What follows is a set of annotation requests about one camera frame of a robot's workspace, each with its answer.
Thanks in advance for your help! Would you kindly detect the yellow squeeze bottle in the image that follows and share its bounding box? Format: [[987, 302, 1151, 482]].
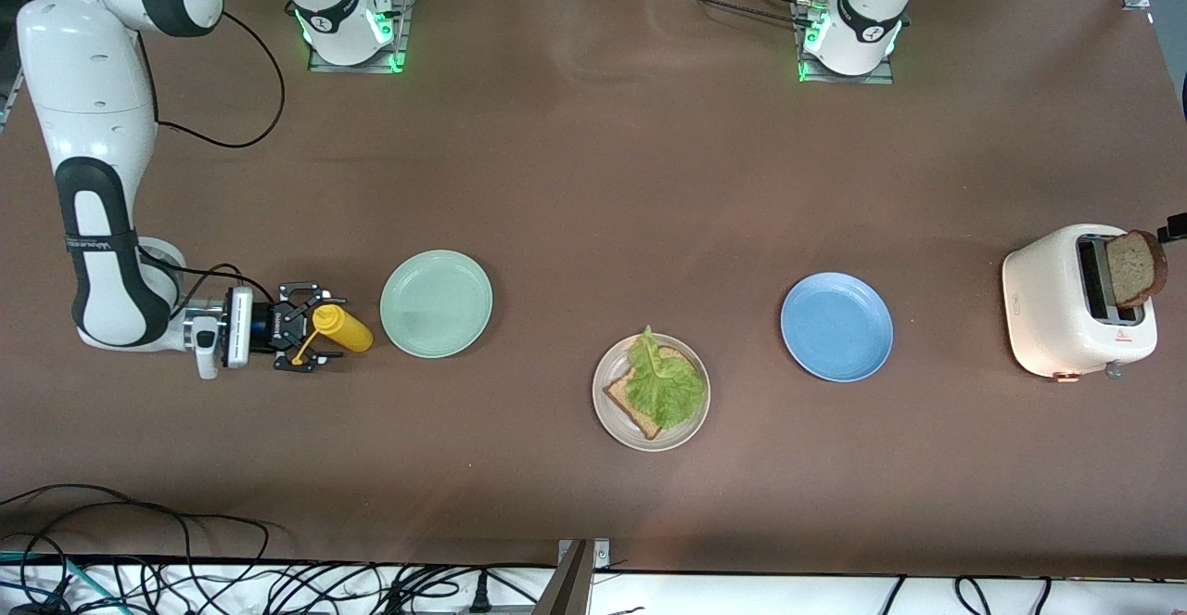
[[291, 304, 375, 367]]

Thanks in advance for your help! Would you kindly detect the brown bread slice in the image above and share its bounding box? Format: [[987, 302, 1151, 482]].
[[1105, 229, 1168, 309], [604, 346, 701, 441]]

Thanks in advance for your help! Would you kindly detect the green lettuce leaf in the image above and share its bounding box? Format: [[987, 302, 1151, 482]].
[[626, 326, 708, 430]]

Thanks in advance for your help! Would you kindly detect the mint green plate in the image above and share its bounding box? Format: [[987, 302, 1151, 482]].
[[379, 250, 494, 359]]

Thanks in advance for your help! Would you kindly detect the blue plate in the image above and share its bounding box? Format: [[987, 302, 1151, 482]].
[[780, 272, 895, 383]]

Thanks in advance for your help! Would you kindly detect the beige plate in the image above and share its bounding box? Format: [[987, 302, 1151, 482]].
[[592, 333, 712, 453]]

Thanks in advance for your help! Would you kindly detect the white toaster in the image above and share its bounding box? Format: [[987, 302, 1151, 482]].
[[1002, 224, 1158, 382]]

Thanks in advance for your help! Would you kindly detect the black looped floor cable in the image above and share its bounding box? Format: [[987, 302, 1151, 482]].
[[0, 483, 272, 615], [955, 576, 995, 615]]

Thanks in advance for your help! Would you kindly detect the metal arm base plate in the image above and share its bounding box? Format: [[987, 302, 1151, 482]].
[[798, 0, 896, 85], [309, 0, 414, 73]]

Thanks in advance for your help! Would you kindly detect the teal floor cable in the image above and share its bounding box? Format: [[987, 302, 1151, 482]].
[[0, 550, 98, 614]]

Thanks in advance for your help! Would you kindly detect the grey metal bracket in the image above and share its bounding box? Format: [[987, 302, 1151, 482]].
[[533, 538, 613, 615]]

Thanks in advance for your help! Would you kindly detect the black table cable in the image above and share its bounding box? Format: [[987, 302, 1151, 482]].
[[649, 0, 817, 27]]

